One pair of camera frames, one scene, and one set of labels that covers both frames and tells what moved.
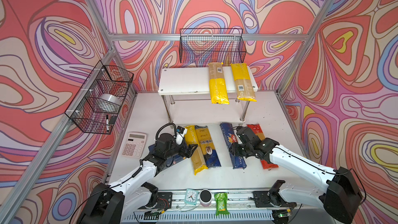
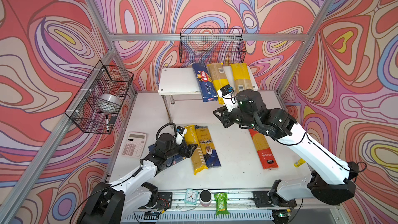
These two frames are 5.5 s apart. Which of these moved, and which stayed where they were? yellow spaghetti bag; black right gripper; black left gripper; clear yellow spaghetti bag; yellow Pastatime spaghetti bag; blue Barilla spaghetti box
Moved: black right gripper; blue Barilla spaghetti box
Stayed: clear yellow spaghetti bag; black left gripper; yellow Pastatime spaghetti bag; yellow spaghetti bag
